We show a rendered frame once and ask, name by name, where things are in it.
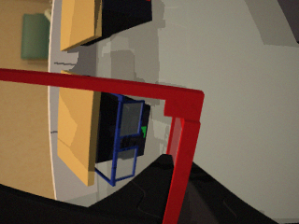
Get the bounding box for red glasses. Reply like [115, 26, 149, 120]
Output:
[0, 68, 205, 224]

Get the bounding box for white flat panel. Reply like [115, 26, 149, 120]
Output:
[48, 0, 97, 202]

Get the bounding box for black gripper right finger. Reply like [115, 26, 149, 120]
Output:
[177, 162, 278, 224]

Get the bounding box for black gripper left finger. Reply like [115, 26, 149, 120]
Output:
[0, 153, 175, 224]

